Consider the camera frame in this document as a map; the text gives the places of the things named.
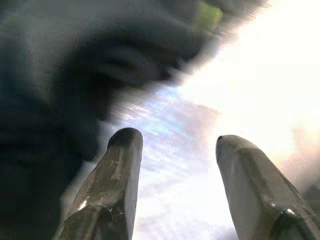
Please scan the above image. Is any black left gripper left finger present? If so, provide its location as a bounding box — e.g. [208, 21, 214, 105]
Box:
[53, 127, 145, 240]

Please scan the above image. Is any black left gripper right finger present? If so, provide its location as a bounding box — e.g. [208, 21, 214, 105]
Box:
[215, 134, 320, 240]

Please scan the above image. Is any black garment with white patches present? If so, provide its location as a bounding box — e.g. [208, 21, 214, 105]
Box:
[0, 0, 272, 240]

